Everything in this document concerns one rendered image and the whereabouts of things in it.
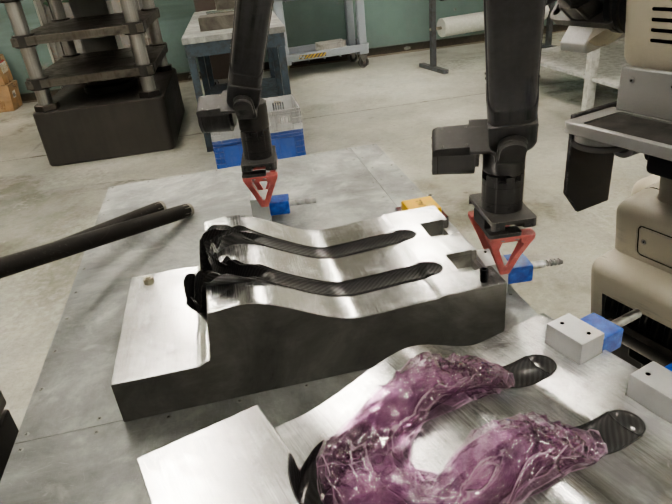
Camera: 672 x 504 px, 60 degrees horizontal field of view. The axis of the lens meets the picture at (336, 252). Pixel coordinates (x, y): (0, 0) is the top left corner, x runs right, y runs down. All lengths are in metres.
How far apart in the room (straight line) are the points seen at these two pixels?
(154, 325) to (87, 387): 0.12
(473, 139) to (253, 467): 0.49
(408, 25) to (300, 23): 1.28
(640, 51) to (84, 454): 0.88
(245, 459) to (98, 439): 0.28
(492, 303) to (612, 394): 0.19
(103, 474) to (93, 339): 0.28
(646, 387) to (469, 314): 0.23
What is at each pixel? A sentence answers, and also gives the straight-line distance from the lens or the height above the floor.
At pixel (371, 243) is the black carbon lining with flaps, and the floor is 0.88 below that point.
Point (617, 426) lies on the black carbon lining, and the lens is 0.65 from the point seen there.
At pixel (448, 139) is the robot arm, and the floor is 1.05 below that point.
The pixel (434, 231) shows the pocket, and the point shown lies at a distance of 0.93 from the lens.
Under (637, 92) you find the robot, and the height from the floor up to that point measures 1.07.
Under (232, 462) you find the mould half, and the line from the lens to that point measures 0.54.
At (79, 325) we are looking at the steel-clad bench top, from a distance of 1.00.
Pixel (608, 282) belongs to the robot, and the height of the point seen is 0.77.
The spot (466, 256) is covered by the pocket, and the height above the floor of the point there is 0.88.
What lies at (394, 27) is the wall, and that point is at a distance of 7.36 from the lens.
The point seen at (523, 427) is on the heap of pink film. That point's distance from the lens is 0.54.
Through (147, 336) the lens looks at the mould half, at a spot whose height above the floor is 0.86.
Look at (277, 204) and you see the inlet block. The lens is 1.17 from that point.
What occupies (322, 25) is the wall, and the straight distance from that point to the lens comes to 7.18.
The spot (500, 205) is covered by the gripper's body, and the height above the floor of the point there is 0.95.
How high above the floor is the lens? 1.29
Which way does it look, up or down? 28 degrees down
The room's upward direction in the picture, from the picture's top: 6 degrees counter-clockwise
